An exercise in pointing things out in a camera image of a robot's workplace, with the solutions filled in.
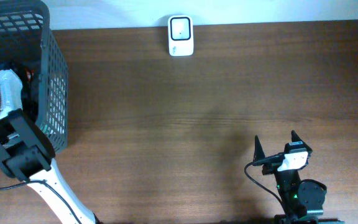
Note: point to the dark grey plastic basket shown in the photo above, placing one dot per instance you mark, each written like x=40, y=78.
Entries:
x=26, y=38

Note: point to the white barcode scanner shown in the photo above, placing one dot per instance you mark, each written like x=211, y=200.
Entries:
x=180, y=36

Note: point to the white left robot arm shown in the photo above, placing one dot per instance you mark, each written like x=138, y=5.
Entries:
x=27, y=154

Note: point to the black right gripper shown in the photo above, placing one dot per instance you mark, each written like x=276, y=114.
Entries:
x=272, y=159

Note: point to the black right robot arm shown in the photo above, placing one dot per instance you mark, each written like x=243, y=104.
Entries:
x=302, y=200

